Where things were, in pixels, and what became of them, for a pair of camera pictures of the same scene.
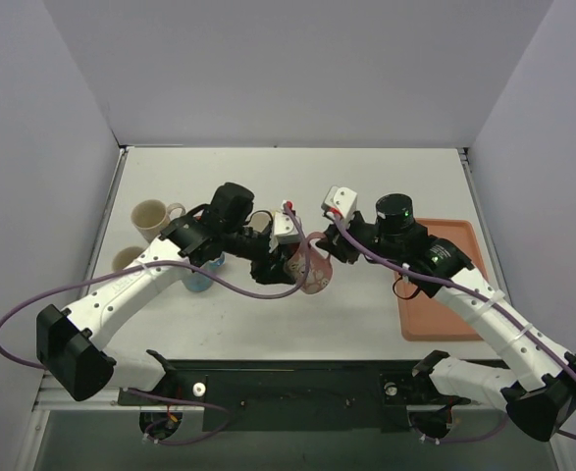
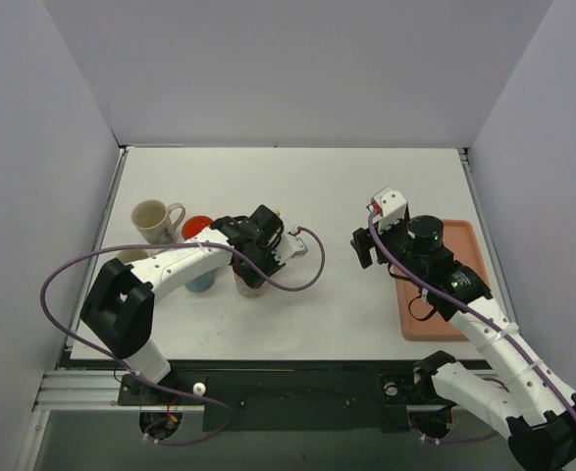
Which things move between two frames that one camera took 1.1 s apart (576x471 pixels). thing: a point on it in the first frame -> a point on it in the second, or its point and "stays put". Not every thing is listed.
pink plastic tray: [421, 317] stays put
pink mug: [320, 267] -> [247, 289]
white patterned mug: [150, 217] stays put
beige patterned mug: [124, 256] stays put
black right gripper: [340, 242] -> [366, 243]
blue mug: [198, 282] stays put
